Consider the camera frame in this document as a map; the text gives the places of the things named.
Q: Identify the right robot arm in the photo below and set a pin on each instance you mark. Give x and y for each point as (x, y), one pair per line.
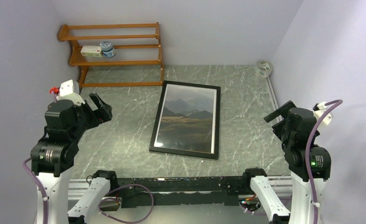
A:
(309, 165)

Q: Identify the wooden shelf rack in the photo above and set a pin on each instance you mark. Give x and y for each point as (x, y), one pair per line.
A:
(84, 63)

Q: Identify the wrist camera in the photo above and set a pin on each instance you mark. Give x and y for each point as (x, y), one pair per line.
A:
(68, 90)
(319, 110)

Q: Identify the wooden picture frame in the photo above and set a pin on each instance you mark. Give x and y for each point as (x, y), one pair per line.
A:
(186, 120)

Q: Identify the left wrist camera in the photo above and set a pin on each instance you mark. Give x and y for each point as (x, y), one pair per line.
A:
(68, 90)

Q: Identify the white red box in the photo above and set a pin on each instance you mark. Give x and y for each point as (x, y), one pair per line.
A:
(91, 51)

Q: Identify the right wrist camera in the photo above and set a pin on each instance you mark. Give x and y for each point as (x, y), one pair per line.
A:
(319, 110)

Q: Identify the clear tape roll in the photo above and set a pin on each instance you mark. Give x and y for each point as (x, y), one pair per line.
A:
(263, 68)

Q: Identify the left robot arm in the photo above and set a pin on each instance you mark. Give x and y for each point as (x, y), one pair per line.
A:
(52, 160)

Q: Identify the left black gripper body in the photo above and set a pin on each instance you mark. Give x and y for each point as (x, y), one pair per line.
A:
(97, 115)

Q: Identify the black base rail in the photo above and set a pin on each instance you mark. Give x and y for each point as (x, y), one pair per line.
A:
(135, 192)

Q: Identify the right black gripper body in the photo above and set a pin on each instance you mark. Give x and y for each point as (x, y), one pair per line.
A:
(279, 127)

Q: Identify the blue white jar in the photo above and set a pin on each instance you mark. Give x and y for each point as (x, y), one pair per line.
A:
(107, 48)

